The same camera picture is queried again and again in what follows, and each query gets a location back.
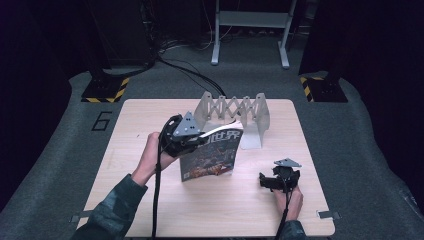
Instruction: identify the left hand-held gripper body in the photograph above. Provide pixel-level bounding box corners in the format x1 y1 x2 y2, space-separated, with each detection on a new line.
160 111 206 159

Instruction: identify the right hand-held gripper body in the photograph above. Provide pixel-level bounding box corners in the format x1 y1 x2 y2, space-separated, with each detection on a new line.
272 157 303 193

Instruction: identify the dark illustrated magazine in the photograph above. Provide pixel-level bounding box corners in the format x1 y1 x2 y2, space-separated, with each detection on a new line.
179 121 245 183

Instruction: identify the grey expandable metal book rack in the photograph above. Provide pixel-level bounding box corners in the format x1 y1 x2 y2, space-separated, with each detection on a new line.
193 90 271 151

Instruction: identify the person's right hand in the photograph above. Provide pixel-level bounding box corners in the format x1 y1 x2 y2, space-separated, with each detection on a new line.
273 184 305 222

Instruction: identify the person's left hand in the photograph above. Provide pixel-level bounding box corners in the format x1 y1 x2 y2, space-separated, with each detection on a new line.
131 131 178 187

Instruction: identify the grey tape strip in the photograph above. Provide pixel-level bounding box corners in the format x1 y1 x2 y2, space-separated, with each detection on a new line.
69 209 94 224
316 210 342 221

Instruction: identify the black hazard-striped stand base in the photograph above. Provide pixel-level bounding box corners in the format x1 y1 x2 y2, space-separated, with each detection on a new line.
80 74 131 104
299 75 350 104

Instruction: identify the black cabinet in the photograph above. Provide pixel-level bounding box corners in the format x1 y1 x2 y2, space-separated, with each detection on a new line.
84 0 155 70

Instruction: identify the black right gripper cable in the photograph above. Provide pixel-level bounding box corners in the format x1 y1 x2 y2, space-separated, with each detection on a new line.
274 168 296 240

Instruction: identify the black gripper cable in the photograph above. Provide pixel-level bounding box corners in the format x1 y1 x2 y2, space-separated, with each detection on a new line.
274 168 296 240
151 114 183 240

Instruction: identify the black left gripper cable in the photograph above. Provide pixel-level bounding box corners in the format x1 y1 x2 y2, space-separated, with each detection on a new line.
151 114 183 240

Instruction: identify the black floor cable bundle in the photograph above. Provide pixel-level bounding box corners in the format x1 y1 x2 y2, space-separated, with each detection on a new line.
155 54 228 98

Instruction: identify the white metal stand frame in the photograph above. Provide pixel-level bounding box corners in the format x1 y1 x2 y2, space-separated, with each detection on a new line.
210 0 298 70

